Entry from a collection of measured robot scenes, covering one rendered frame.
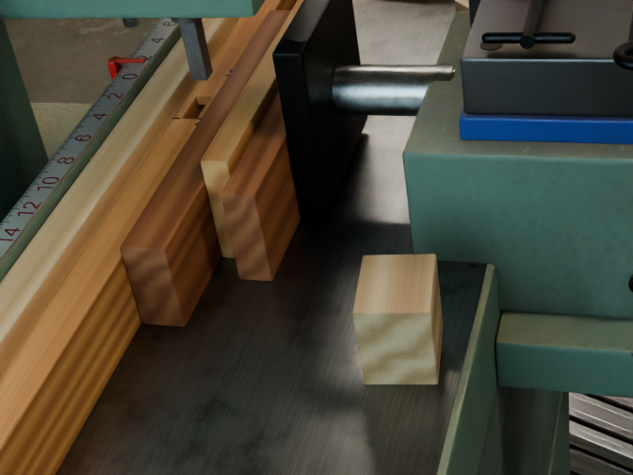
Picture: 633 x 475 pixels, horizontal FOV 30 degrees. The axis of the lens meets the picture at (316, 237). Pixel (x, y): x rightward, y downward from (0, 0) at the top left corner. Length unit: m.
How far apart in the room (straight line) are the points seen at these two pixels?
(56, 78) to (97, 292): 2.34
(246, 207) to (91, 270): 0.07
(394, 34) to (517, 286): 0.25
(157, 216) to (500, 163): 0.15
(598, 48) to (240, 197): 0.17
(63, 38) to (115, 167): 2.47
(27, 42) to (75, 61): 0.20
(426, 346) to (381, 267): 0.04
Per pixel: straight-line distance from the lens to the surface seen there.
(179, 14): 0.58
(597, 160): 0.51
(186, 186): 0.55
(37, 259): 0.52
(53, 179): 0.56
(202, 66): 0.62
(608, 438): 1.40
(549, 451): 0.88
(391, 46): 0.74
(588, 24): 0.53
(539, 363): 0.56
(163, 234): 0.52
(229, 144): 0.55
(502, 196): 0.53
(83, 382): 0.51
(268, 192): 0.54
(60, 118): 0.95
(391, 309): 0.47
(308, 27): 0.56
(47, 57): 2.96
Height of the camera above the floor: 1.24
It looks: 36 degrees down
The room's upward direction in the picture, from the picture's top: 10 degrees counter-clockwise
